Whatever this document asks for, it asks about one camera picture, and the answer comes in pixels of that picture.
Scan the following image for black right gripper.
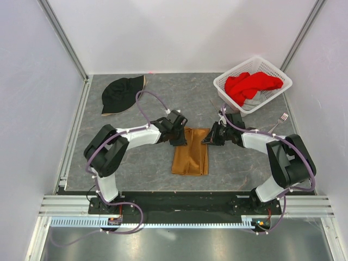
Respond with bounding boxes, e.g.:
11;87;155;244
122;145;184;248
202;121;233;146

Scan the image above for orange cloth napkin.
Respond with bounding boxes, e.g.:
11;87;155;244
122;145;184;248
171;127;210;176

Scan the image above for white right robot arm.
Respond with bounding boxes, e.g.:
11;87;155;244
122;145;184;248
202;113;316;214

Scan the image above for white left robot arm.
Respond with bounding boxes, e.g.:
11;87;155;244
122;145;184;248
83;110;188;214

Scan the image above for silver knife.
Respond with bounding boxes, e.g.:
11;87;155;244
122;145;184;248
209;99;221;115

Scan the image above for grey cloth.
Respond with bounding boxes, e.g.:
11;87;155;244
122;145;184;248
241;91;266;111

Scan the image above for red cloth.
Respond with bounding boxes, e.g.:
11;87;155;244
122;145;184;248
225;72;283;107

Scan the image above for black bucket hat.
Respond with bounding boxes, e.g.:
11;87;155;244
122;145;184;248
101;75;146;116

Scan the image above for silver fork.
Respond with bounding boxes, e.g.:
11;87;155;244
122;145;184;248
268;113;289;134

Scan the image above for white plastic basket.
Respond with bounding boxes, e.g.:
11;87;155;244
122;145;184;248
213;56;293;115

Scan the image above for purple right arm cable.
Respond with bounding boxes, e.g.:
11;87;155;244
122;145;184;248
221;102;318;236

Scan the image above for slotted cable duct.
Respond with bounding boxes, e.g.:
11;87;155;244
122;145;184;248
51;216;265;229

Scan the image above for aluminium front rail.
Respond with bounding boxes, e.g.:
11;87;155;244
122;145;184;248
39;195;334;218

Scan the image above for left aluminium frame post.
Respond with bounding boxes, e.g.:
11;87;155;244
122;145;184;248
38;0;89;81

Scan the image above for aluminium frame post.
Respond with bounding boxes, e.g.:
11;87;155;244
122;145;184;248
280;0;327;72
38;0;89;81

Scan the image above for right aluminium frame post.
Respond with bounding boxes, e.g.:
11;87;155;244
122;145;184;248
280;0;327;72

